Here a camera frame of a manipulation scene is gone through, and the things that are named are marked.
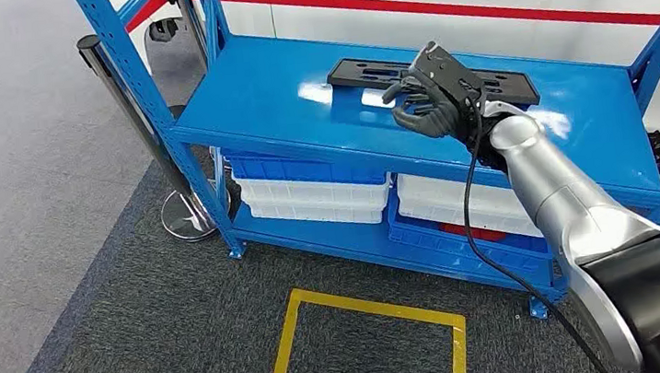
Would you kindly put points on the blue metal shelf rack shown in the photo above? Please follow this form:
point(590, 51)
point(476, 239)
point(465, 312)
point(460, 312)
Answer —
point(271, 93)

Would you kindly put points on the white plastic bin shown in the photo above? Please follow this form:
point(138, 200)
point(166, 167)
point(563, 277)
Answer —
point(448, 200)
point(314, 214)
point(312, 193)

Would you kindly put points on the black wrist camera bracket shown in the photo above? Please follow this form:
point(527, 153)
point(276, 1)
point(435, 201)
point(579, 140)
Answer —
point(443, 72)

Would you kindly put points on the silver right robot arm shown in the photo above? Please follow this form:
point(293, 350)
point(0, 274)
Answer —
point(551, 186)

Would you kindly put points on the long black plastic part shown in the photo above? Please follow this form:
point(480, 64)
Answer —
point(355, 75)

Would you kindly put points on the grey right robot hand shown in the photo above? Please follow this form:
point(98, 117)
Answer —
point(430, 120)

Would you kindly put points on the blue plastic bin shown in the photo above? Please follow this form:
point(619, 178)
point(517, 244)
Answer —
point(303, 166)
point(434, 244)

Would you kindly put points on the chrome stanchion post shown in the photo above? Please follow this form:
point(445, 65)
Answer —
point(189, 16)
point(178, 225)

